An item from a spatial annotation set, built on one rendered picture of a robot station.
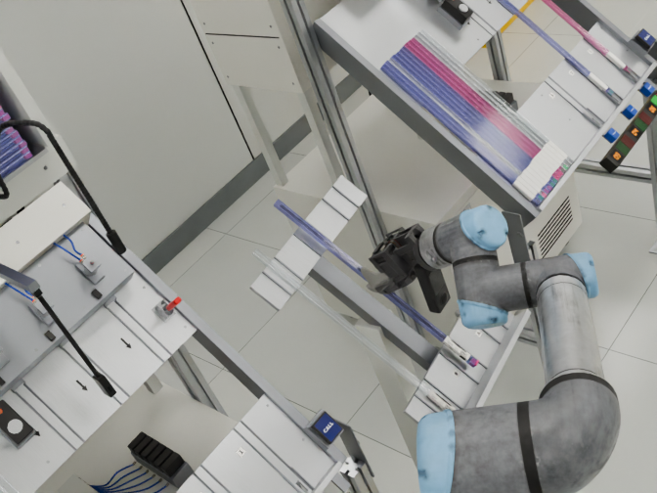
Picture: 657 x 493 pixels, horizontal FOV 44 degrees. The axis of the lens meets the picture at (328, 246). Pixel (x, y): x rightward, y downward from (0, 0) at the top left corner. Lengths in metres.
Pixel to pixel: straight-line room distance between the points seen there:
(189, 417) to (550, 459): 1.20
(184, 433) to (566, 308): 1.08
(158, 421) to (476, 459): 1.20
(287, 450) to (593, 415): 0.75
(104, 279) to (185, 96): 2.16
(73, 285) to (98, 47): 1.95
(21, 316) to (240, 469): 0.48
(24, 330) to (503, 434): 0.88
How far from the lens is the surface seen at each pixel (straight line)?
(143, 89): 3.51
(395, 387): 1.80
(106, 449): 2.09
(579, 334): 1.15
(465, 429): 0.99
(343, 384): 2.77
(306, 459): 1.62
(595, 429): 1.00
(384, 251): 1.46
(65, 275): 1.55
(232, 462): 1.58
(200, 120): 3.70
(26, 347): 1.51
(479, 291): 1.32
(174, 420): 2.03
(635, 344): 2.65
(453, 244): 1.35
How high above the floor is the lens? 1.96
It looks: 36 degrees down
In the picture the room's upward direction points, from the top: 23 degrees counter-clockwise
